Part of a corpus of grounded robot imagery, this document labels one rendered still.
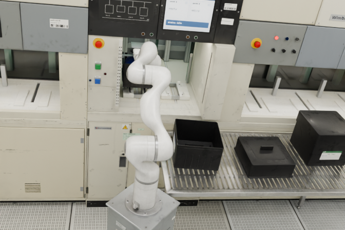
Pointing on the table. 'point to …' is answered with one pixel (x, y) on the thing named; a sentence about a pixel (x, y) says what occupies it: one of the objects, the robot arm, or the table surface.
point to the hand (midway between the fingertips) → (139, 48)
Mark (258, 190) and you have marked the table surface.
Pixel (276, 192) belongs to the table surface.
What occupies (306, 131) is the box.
